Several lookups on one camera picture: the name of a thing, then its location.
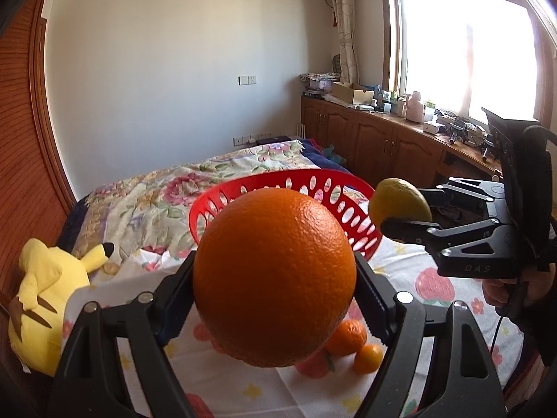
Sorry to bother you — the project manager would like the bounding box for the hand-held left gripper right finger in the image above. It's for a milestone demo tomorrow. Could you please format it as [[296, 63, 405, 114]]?
[[354, 253, 508, 418]]

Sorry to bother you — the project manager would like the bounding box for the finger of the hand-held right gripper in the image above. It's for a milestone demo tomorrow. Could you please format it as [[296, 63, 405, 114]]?
[[381, 217, 508, 252], [418, 178, 505, 210]]

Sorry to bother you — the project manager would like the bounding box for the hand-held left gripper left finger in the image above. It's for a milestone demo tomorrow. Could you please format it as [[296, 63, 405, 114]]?
[[50, 250, 198, 418]]

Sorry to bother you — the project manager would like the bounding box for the yellow lemon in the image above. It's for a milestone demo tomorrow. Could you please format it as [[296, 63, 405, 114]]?
[[369, 178, 433, 238]]

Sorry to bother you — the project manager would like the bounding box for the red perforated plastic basket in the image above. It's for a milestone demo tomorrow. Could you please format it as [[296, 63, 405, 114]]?
[[188, 169, 384, 262]]

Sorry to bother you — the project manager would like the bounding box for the large orange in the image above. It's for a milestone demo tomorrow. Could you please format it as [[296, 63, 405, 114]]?
[[193, 189, 358, 367]]

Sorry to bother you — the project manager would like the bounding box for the person's right hand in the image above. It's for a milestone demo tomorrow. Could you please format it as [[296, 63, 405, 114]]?
[[483, 265, 557, 311]]

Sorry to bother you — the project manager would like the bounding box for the small tangerine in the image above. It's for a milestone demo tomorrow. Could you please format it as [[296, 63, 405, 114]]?
[[353, 343, 384, 374], [324, 319, 368, 356]]

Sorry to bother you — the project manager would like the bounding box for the long wooden cabinet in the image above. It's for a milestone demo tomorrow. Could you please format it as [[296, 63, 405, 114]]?
[[300, 96, 505, 210]]

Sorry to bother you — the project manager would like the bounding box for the floral bed blanket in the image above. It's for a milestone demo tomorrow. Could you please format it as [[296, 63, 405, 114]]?
[[56, 139, 331, 271]]

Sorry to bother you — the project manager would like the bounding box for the dark blue blanket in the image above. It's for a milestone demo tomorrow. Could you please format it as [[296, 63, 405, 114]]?
[[300, 138, 350, 170]]

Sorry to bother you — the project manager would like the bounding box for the strawberry print white tablecloth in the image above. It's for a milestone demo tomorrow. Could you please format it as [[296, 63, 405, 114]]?
[[61, 239, 532, 418]]

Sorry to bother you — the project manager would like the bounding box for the yellow plush toy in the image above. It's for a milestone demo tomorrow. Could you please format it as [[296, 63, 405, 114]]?
[[8, 239, 115, 377]]

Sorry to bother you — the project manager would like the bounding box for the wooden framed window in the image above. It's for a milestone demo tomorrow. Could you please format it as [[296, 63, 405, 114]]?
[[381, 0, 557, 140]]

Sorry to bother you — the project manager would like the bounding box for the open cardboard box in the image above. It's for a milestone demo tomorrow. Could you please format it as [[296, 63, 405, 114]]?
[[331, 82, 374, 105]]

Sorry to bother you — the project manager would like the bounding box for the floral cloth pile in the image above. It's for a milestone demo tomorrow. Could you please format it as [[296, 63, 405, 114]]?
[[299, 72, 342, 96]]

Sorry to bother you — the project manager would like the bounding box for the patterned beige curtain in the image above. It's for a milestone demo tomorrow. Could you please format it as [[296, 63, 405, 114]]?
[[326, 0, 360, 83]]

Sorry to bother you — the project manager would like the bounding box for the wooden slatted wardrobe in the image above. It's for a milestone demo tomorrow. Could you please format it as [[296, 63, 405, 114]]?
[[0, 0, 79, 418]]

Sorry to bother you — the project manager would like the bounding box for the black cable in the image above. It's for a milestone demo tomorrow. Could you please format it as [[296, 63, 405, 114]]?
[[492, 281, 529, 351]]

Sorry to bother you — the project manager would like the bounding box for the white wall outlet strip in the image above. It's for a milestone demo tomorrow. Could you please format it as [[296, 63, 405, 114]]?
[[233, 133, 273, 146]]

